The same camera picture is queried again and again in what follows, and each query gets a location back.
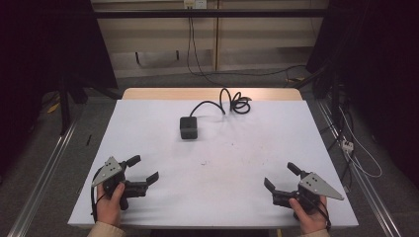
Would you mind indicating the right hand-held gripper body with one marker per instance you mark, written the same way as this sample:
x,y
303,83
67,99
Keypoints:
x,y
308,191

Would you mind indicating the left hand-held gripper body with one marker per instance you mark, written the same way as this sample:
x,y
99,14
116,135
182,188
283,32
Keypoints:
x,y
113,179

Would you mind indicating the black power adapter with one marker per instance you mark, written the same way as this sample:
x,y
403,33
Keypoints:
x,y
188,127

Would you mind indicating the person's right hand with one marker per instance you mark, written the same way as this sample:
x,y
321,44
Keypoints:
x,y
309,219

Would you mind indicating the person's left hand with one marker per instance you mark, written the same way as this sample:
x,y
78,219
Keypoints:
x,y
110,207

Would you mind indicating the small black floor item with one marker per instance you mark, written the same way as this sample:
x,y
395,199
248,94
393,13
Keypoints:
x,y
88,140

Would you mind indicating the white table mat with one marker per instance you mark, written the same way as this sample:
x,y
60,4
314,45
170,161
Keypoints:
x,y
214,171

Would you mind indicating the black metal stand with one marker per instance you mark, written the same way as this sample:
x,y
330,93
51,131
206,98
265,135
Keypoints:
x,y
65,108

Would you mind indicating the yellow floor tape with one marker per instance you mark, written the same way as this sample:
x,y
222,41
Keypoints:
x,y
54,107

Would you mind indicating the black curtain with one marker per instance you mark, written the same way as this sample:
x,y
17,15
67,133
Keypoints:
x,y
39,49
378,65

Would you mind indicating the black horizontal bar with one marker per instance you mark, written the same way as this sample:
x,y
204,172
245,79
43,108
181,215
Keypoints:
x,y
210,13

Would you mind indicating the aluminium floor rail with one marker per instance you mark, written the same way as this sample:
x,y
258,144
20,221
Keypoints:
x,y
365,184
42,184

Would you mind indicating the white wall socket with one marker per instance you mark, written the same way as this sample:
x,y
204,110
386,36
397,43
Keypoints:
x,y
195,3

